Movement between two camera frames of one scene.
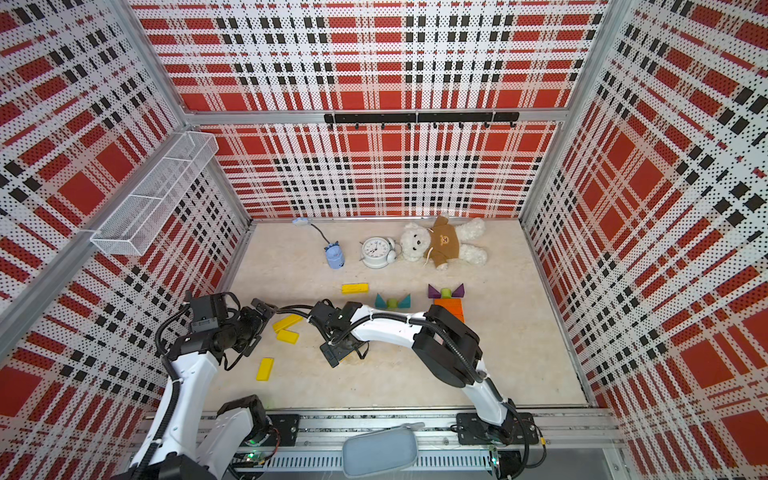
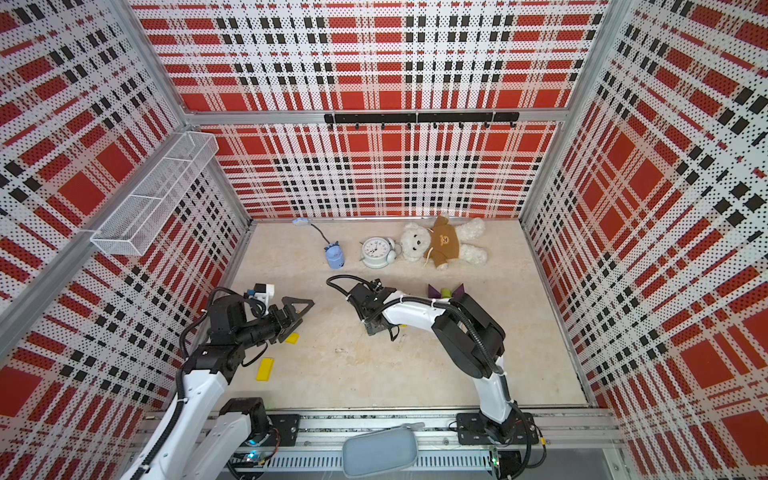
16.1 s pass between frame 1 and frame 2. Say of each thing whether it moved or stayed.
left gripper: moved
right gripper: moved
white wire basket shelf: stayed
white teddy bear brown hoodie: stayed
